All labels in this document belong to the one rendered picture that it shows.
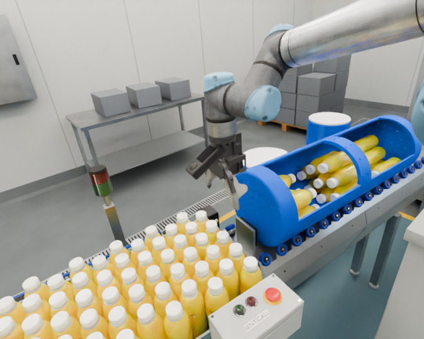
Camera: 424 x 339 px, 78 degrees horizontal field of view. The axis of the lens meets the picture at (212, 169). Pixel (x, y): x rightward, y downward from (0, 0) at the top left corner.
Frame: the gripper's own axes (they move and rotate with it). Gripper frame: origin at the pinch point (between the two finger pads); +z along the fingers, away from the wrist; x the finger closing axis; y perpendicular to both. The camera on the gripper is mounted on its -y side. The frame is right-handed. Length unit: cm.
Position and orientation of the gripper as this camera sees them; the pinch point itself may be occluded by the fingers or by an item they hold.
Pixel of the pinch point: (220, 200)
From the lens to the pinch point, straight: 78.8
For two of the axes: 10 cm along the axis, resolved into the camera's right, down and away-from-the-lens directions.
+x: -5.4, -3.6, 7.6
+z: 0.8, 8.8, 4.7
